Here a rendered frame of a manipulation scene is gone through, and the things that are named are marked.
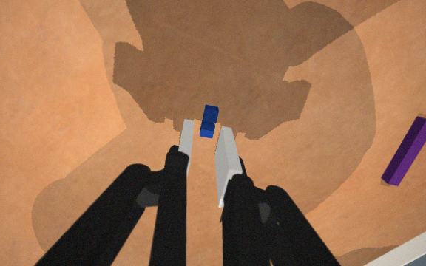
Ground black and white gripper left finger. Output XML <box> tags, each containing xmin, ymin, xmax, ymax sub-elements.
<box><xmin>34</xmin><ymin>119</ymin><xmax>195</xmax><ymax>266</ymax></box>

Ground purple rod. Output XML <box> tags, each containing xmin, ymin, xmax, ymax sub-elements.
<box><xmin>381</xmin><ymin>116</ymin><xmax>426</xmax><ymax>186</ymax></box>

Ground small blue block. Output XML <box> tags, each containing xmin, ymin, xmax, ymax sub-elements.
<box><xmin>200</xmin><ymin>120</ymin><xmax>215</xmax><ymax>139</ymax></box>
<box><xmin>203</xmin><ymin>105</ymin><xmax>219</xmax><ymax>123</ymax></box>

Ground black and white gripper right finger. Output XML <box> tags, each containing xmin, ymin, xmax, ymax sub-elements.
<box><xmin>214</xmin><ymin>126</ymin><xmax>341</xmax><ymax>266</ymax></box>

